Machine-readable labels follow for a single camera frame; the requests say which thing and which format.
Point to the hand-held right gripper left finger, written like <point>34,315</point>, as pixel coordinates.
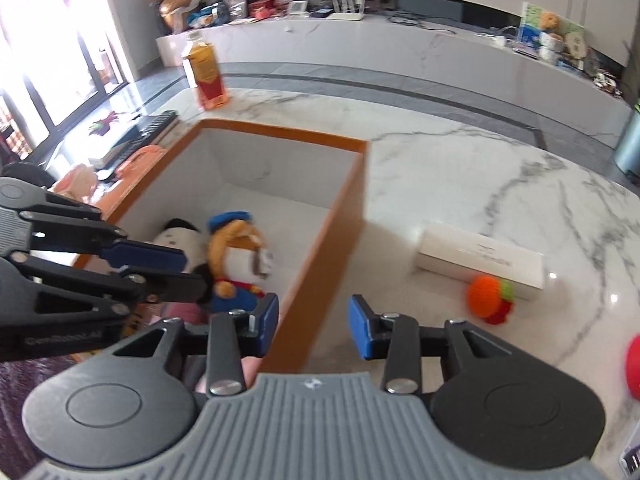
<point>266,325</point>

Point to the white marble tv console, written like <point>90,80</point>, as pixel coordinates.
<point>400,60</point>

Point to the glass sliding door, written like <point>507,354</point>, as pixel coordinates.
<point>45,60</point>

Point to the orange rimmed storage box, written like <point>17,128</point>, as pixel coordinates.
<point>280,180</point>

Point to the purple rug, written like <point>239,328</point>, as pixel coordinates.
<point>15,410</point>

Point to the framed picture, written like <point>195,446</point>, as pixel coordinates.
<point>547,22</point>

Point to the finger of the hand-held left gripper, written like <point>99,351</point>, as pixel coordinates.
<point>145,256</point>
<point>172,290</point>

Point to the dark printed box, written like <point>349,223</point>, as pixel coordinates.
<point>632,460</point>

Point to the black keyboard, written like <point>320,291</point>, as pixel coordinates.
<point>150,127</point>

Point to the white and black plush toy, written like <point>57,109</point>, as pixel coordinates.
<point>175,235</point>

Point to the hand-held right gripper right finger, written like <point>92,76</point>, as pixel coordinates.
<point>361,327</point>

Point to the golden ornament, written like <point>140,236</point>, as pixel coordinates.
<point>175,10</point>

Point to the bottle of orange drink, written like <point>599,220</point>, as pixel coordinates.
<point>207,75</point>

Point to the duck plush with blue hat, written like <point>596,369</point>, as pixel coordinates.
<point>230,250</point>

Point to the long white box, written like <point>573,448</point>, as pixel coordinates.
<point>480,255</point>

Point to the white router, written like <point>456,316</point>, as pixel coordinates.
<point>346,12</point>

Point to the peach cloth bag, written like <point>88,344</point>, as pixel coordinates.
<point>142,160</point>

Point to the pink flower decoration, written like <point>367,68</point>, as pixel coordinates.
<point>104,124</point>

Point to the grey trash can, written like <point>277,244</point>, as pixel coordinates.
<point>629,145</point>

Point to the orange knitted fruit toy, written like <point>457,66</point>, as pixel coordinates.
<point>482,295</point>

